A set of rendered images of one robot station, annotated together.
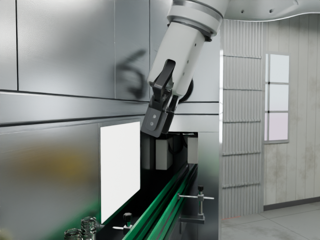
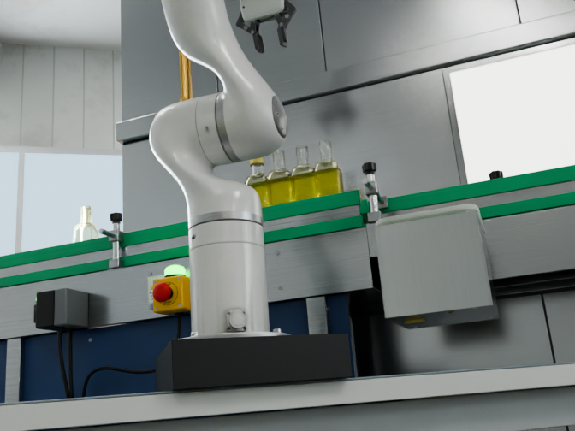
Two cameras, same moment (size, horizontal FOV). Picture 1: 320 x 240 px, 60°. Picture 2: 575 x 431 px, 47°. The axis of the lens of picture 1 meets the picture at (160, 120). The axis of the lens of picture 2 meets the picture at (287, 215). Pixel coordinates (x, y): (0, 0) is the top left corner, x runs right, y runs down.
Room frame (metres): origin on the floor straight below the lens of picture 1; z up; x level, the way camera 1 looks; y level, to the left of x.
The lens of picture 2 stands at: (0.56, -1.31, 0.71)
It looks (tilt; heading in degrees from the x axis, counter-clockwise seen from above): 16 degrees up; 95
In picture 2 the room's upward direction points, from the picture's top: 5 degrees counter-clockwise
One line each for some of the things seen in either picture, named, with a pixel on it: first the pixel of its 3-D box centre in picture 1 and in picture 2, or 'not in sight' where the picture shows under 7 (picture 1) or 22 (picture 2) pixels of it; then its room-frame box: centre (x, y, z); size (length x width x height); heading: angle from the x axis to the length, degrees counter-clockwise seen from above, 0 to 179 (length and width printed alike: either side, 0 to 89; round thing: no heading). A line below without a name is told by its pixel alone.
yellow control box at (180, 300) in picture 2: not in sight; (174, 297); (0.21, 0.03, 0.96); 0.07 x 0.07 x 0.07; 76
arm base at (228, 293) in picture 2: not in sight; (228, 287); (0.38, -0.30, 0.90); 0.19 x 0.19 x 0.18
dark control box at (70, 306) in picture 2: not in sight; (62, 310); (-0.07, 0.09, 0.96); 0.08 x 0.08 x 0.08; 76
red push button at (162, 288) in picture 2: not in sight; (163, 292); (0.20, -0.02, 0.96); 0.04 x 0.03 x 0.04; 166
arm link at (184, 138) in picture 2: not in sight; (204, 165); (0.35, -0.29, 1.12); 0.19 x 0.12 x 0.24; 168
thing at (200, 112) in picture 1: (192, 58); not in sight; (1.82, -0.21, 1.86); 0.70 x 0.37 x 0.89; 166
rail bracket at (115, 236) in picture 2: not in sight; (110, 239); (0.05, 0.09, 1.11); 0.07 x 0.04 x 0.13; 76
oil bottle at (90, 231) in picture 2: not in sight; (85, 251); (-0.15, 0.42, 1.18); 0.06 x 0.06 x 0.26; 86
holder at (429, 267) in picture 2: not in sight; (441, 277); (0.74, -0.11, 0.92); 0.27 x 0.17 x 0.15; 76
